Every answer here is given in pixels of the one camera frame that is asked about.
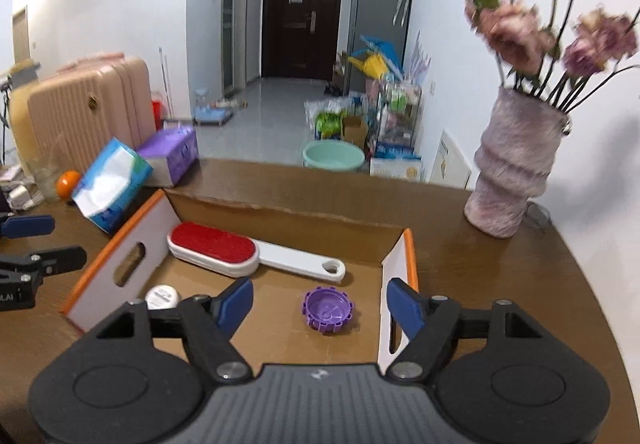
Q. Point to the black wire glasses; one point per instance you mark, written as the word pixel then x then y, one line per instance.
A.
pixel 537 216

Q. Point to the pink ribbed vase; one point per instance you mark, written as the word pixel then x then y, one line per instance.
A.
pixel 515 158

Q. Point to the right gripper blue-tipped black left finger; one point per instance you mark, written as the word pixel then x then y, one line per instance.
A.
pixel 142 375

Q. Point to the red cardboard box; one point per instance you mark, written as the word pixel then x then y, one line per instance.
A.
pixel 319 282

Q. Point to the yellow watering can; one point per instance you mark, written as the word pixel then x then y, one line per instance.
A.
pixel 373 66

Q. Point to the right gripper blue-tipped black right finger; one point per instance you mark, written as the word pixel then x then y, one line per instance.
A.
pixel 493 376

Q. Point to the dried pink roses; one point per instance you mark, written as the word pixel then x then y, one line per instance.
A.
pixel 554 59

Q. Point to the yellow thermos bottle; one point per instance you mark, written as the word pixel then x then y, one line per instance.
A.
pixel 24 79

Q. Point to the green plastic basin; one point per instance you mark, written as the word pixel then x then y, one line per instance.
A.
pixel 333 155

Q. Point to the pink suitcase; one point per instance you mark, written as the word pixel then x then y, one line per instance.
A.
pixel 78 110

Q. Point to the grey refrigerator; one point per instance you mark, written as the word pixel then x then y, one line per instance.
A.
pixel 374 18

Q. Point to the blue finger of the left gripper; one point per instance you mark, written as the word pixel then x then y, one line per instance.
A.
pixel 13 227

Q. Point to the blue tissue pack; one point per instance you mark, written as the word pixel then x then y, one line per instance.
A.
pixel 110 185

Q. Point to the purple bottle cap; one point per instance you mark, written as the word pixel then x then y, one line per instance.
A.
pixel 327 310

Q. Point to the dark entrance door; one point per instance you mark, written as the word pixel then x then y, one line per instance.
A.
pixel 299 38

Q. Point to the purple tissue box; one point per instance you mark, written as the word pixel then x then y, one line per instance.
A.
pixel 171 153

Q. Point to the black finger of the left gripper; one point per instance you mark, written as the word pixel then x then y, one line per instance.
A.
pixel 60 260

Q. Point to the clear glass cup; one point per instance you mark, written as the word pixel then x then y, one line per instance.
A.
pixel 48 166

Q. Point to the red white lint brush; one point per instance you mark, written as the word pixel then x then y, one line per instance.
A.
pixel 238 256

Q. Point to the orange fruit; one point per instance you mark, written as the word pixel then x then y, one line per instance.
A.
pixel 66 184

